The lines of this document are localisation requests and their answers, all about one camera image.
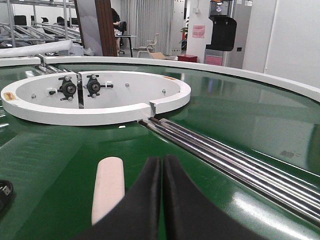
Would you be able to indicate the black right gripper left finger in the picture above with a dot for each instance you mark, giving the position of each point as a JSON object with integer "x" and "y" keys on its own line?
{"x": 136, "y": 216}

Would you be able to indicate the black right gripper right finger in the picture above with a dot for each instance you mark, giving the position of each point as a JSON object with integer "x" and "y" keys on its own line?
{"x": 190, "y": 215}

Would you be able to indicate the pink hand brush black bristles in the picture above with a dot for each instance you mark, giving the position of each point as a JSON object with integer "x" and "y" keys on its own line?
{"x": 109, "y": 187}

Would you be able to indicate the roller conveyor rack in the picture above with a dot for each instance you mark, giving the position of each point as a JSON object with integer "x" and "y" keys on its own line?
{"x": 30, "y": 22}

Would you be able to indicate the right steel roller set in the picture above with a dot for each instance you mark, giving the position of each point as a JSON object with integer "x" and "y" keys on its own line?
{"x": 289, "y": 191}

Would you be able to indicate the steel roller set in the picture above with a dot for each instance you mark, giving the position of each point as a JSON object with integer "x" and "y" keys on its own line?
{"x": 289, "y": 191}
{"x": 47, "y": 69}

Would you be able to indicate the red box on floor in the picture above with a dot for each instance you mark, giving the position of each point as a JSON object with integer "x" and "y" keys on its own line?
{"x": 187, "y": 58}

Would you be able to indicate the white chair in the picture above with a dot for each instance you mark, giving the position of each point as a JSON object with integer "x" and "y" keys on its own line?
{"x": 150, "y": 47}

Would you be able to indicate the left steel roller set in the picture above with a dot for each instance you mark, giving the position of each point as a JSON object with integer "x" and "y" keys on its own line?
{"x": 47, "y": 69}

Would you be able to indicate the white outer rim right segment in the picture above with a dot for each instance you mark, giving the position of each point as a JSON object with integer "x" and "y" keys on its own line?
{"x": 287, "y": 84}

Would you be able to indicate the white rim segment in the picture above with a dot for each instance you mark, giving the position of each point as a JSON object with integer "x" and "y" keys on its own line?
{"x": 287, "y": 84}
{"x": 19, "y": 61}

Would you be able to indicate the orange warning label left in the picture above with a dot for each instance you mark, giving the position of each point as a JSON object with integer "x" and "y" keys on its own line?
{"x": 9, "y": 96}

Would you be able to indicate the white foam roll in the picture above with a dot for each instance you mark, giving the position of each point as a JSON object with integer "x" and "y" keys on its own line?
{"x": 36, "y": 49}

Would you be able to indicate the black kiosk machine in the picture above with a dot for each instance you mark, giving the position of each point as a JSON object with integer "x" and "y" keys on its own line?
{"x": 224, "y": 26}

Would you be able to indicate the white outer rim left segment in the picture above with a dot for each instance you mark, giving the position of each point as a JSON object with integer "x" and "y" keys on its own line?
{"x": 19, "y": 61}

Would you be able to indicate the person in black clothes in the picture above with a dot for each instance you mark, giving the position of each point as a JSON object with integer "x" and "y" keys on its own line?
{"x": 119, "y": 28}

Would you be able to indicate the brown wooden pillar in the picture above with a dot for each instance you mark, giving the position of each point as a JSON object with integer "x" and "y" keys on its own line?
{"x": 106, "y": 28}

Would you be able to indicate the white central ring housing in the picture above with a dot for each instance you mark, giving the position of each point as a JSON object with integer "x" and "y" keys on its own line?
{"x": 135, "y": 96}

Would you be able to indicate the right black bearing mount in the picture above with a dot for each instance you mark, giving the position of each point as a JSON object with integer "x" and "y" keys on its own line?
{"x": 93, "y": 86}

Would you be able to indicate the black bearing mount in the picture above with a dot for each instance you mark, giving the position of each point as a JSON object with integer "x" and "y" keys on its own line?
{"x": 68, "y": 88}
{"x": 93, "y": 86}

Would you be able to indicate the left black bearing mount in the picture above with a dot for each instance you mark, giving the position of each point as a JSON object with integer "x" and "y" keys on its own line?
{"x": 68, "y": 88}

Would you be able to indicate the pink wall notice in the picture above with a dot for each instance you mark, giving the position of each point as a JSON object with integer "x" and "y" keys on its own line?
{"x": 198, "y": 31}

